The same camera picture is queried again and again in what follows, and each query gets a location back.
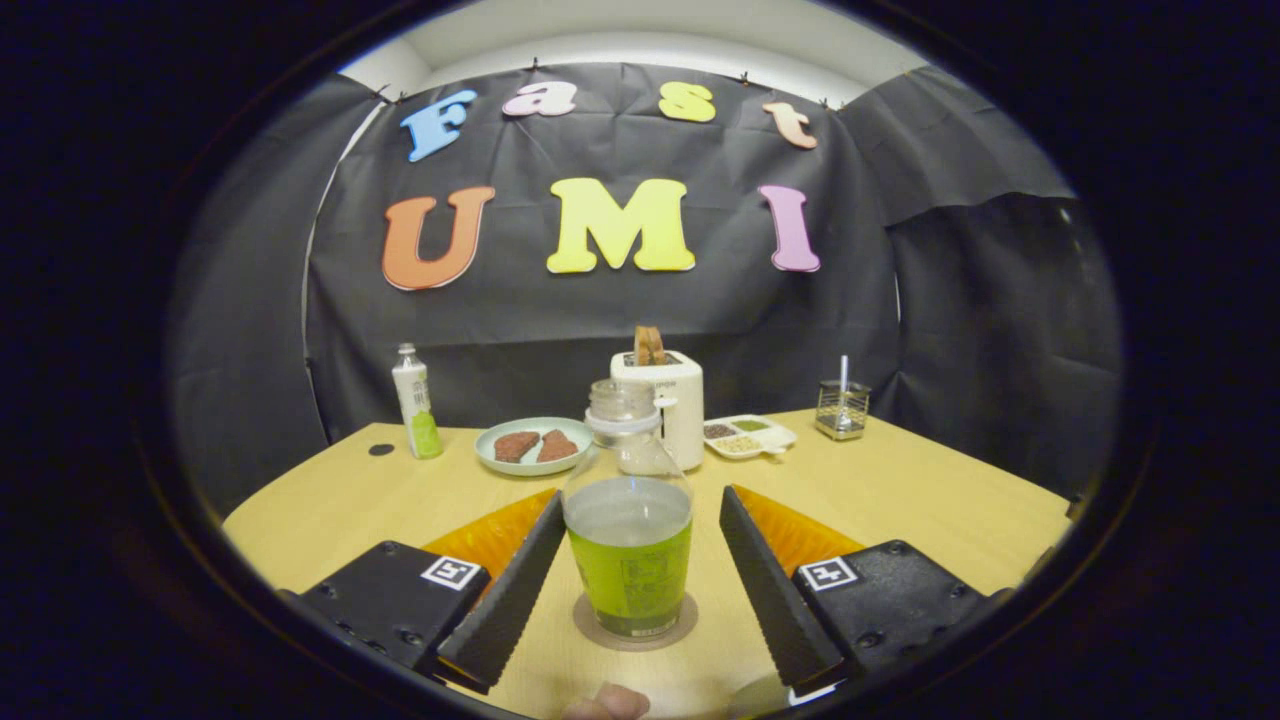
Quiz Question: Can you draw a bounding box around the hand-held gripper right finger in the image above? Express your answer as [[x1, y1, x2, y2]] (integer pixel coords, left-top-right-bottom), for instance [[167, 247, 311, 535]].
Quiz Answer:
[[719, 485, 1011, 701]]

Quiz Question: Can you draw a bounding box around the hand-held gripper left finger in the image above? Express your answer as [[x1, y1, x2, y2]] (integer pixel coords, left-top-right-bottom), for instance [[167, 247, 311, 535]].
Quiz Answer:
[[278, 488, 568, 694]]

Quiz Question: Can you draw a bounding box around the round brown coaster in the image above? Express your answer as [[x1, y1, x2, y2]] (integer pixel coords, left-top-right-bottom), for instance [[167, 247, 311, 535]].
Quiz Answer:
[[573, 592, 699, 653]]

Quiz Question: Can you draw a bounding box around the clear juice bottle green label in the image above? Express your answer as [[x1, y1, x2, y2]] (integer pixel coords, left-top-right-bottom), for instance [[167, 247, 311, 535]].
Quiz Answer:
[[561, 379, 695, 641]]

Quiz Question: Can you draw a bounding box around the slim white green bottle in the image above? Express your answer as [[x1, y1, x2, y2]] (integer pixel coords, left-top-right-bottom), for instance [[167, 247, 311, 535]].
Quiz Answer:
[[391, 343, 444, 461]]

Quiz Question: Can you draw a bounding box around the pale green plate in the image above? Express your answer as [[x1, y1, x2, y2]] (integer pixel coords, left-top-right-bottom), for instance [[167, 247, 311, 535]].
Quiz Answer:
[[474, 417, 595, 477]]

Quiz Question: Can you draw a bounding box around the wooden table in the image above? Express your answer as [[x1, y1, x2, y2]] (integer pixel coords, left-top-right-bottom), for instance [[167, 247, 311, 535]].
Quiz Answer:
[[222, 408, 1073, 720]]

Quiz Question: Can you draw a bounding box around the white divided snack tray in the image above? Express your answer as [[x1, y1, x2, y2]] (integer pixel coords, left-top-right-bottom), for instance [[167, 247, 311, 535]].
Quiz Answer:
[[702, 414, 798, 461]]

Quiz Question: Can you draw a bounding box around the white toaster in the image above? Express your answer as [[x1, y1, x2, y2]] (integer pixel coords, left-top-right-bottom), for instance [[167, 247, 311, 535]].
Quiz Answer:
[[610, 350, 705, 472]]

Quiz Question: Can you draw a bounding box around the black backdrop cloth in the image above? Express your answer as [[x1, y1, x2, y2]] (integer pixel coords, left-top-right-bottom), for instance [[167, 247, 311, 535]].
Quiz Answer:
[[165, 62, 1121, 521]]

